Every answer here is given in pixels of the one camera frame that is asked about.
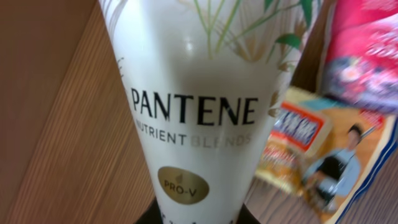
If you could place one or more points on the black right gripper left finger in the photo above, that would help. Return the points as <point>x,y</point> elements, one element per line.
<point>152,215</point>

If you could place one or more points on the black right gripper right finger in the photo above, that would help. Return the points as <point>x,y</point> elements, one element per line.
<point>246,217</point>

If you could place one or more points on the yellow snack bag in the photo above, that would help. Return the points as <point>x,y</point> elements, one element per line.
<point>325,151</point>

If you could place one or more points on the white bamboo print tube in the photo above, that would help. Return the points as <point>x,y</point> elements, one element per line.
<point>204,80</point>

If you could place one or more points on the red purple pad pack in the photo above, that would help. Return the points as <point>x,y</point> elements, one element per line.
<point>359,58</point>

